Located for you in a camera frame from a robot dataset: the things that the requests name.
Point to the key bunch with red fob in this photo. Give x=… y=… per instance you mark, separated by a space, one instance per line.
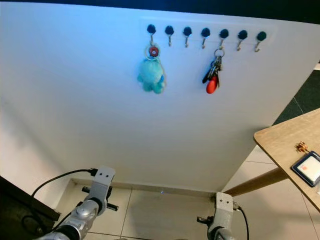
x=212 y=85

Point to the black framed card holder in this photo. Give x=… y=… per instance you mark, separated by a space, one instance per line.
x=307 y=169

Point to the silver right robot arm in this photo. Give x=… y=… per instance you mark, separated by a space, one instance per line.
x=221 y=236

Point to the black knob metal hook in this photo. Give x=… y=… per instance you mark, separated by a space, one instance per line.
x=151 y=28
x=205 y=32
x=224 y=33
x=261 y=36
x=187 y=31
x=169 y=30
x=242 y=34

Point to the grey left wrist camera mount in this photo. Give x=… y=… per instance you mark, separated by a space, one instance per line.
x=102 y=184

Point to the black furniture block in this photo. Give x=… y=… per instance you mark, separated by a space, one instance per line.
x=20 y=220

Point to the wooden table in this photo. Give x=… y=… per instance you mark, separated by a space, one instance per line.
x=285 y=135

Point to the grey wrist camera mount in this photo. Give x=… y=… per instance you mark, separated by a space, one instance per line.
x=223 y=210
x=102 y=184

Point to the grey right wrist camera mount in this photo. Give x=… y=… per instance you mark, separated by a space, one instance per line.
x=223 y=210

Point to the white partition board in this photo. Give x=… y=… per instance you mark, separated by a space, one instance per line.
x=95 y=110

